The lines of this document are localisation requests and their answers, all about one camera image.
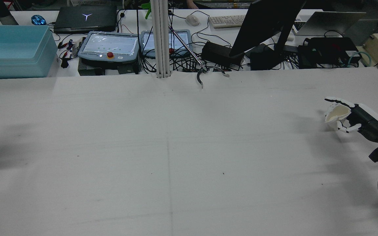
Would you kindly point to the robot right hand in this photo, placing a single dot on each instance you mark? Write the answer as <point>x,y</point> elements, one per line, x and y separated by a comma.
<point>369,123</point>

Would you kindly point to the light blue plastic bin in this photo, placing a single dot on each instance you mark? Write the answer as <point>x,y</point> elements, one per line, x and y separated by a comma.
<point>15,52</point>

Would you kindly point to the white grooved camera post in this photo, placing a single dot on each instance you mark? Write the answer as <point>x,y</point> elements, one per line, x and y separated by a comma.
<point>161,39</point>

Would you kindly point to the white computer mouse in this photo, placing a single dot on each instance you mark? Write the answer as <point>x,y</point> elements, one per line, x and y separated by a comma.
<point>192,20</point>

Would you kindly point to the black ribbed device box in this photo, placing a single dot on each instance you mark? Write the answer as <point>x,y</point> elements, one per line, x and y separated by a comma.
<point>90,69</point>

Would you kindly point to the large black electronics box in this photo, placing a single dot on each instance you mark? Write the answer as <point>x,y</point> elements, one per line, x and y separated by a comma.
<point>330,49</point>

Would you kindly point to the black laptop with logo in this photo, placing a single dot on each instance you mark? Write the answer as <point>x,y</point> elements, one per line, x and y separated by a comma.
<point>84,19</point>

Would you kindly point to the green plastic clamp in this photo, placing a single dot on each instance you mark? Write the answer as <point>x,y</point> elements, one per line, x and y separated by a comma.
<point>147,9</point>

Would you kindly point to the teach pendant with red button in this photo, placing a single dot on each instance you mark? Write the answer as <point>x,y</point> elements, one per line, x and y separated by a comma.
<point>110,46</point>
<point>180,42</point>

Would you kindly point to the blue computer mouse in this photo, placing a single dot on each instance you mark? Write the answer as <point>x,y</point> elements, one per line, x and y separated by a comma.
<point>38,20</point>

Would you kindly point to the red and black test leads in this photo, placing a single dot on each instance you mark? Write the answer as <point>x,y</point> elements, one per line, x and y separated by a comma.
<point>66,54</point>

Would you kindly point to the person in patterned shirt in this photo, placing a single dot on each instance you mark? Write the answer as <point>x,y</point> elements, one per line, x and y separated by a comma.
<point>192,4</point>

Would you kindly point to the silver laptop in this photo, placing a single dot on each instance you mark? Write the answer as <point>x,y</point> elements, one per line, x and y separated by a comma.
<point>333,21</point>

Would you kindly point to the white keyboard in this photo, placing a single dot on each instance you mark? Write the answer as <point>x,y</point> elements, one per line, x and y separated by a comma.
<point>226,21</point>

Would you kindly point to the black power adapter box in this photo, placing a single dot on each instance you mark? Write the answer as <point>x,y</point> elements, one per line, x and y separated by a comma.
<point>218,52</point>

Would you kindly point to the metal reacher grabber tool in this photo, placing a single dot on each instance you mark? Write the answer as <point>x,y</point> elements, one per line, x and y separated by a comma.
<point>198,78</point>

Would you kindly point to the black computer monitor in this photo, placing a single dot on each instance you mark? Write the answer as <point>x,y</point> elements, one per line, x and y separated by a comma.
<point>264,23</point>

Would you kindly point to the cream paper cup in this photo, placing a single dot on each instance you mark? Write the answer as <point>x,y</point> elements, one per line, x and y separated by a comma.
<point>336,114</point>

